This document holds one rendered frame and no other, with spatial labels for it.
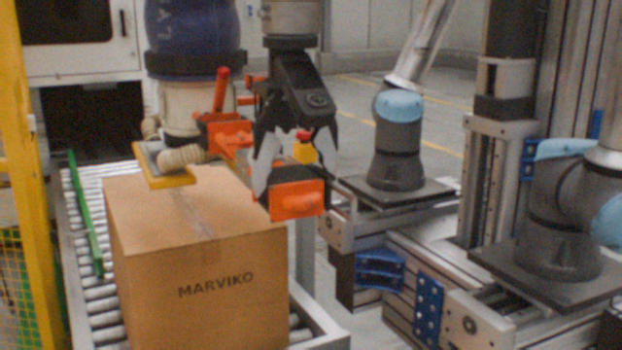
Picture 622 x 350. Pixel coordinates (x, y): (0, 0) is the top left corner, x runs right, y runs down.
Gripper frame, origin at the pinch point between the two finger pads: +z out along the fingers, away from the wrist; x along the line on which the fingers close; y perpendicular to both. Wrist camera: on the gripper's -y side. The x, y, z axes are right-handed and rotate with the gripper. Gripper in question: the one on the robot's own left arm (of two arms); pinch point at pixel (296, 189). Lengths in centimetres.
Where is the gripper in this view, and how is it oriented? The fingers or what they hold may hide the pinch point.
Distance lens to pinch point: 71.9
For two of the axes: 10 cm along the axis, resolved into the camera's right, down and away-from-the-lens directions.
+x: -9.2, 1.2, -3.7
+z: -0.1, 9.4, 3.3
